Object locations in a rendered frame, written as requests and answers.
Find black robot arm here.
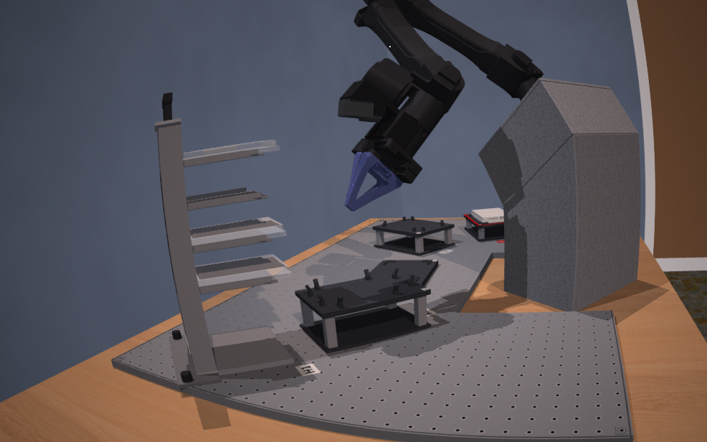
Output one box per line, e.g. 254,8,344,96
338,0,543,149

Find white multiwell plate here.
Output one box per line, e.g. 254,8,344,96
183,140,280,160

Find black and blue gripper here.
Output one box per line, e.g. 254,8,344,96
345,125,427,211

